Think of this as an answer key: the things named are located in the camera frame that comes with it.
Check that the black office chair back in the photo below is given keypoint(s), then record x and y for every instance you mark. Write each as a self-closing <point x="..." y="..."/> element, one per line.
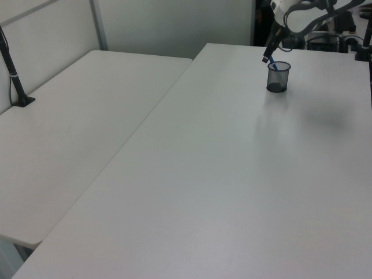
<point x="346" y="23"/>

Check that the grey metal partition post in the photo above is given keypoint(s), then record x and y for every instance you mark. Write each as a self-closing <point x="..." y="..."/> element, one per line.
<point x="98" y="26"/>

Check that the black clamp stand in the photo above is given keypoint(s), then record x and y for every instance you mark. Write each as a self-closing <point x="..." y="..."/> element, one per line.
<point x="361" y="53"/>

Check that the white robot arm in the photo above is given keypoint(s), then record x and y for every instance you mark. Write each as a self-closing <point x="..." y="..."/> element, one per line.
<point x="302" y="16"/>

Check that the black mesh pen cup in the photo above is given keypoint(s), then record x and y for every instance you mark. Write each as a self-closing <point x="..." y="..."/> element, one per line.
<point x="277" y="84"/>

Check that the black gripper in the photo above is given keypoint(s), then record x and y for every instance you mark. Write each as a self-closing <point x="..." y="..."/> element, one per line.
<point x="283" y="32"/>

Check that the black box device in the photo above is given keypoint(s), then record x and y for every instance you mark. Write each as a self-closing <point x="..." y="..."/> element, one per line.
<point x="322" y="43"/>

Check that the blue and white marker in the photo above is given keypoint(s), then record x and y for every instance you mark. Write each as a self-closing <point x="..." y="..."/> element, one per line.
<point x="273" y="64"/>

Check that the grey partition rail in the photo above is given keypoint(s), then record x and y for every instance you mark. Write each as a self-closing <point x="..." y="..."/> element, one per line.
<point x="29" y="12"/>

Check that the black camera stand pole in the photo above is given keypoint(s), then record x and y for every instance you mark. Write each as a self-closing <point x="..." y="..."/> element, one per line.
<point x="14" y="81"/>

